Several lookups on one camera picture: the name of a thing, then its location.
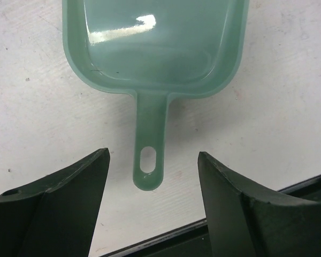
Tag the green plastic dustpan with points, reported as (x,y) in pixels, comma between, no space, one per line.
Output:
(156,52)

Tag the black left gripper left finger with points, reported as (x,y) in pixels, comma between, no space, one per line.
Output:
(57,214)

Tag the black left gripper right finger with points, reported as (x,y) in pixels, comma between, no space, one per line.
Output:
(245,218)

